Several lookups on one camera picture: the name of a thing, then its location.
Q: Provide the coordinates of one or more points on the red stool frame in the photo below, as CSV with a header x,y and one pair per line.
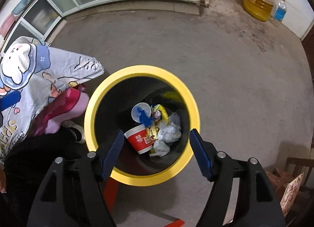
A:
x,y
111,192

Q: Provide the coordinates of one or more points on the worn wooden chair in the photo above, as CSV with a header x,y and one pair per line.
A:
x,y
292,187

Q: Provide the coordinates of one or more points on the red instant noodle cup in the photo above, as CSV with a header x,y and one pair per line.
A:
x,y
137,139

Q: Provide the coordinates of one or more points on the white tissue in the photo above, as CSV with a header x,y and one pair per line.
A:
x,y
169,131
160,149

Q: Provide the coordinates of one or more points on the yellow rimmed trash bin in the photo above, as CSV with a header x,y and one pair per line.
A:
x,y
137,70

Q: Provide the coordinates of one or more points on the person's white black shoe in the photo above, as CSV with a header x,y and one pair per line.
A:
x,y
78,131

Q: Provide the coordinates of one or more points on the short glass door cabinet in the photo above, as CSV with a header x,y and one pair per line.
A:
x,y
36,16

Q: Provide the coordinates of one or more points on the yellow snack packet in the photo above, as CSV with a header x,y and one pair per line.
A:
x,y
162,111

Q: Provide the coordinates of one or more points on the blue plastic bag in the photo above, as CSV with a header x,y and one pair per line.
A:
x,y
143,119

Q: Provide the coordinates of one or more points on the blue label water bottle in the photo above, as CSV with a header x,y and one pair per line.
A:
x,y
279,12

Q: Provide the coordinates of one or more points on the pink blanket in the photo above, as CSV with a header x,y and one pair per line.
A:
x,y
73,104

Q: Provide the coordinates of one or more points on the white paper cup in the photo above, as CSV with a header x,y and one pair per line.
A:
x,y
134,115

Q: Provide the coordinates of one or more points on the person's left hand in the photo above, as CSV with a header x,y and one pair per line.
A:
x,y
2,180

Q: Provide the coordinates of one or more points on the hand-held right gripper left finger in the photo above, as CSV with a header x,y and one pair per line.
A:
x,y
112,151

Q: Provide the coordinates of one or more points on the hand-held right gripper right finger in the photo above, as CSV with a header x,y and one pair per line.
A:
x,y
200,153

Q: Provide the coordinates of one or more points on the cartoon printed tablecloth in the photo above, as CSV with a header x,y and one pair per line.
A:
x,y
36,82

